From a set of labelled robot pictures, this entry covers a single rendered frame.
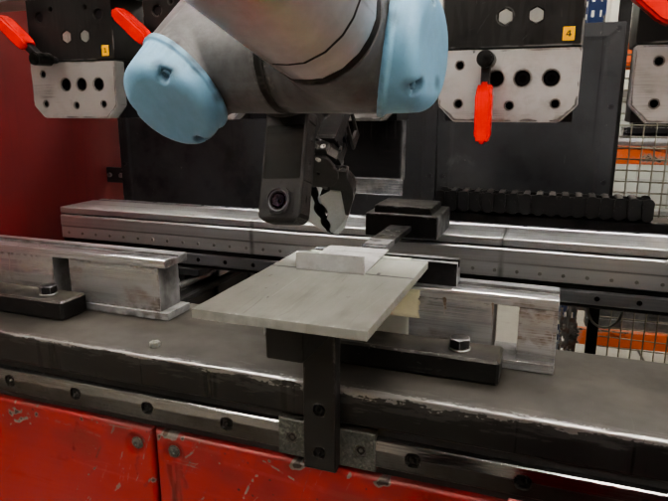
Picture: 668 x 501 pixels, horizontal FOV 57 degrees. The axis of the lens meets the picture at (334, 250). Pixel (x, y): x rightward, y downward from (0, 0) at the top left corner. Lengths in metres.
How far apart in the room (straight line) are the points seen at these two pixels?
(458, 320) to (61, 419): 0.58
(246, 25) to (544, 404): 0.54
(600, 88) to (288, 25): 1.01
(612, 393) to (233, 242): 0.71
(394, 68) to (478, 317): 0.47
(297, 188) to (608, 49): 0.82
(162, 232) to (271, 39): 0.96
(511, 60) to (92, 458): 0.77
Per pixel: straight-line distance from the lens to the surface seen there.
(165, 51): 0.44
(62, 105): 0.99
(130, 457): 0.94
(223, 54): 0.43
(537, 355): 0.79
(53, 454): 1.04
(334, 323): 0.56
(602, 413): 0.73
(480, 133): 0.69
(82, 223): 1.38
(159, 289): 0.96
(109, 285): 1.02
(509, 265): 1.03
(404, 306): 0.80
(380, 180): 0.80
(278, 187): 0.59
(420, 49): 0.37
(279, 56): 0.34
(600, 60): 1.27
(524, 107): 0.72
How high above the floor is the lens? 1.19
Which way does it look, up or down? 13 degrees down
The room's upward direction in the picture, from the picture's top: straight up
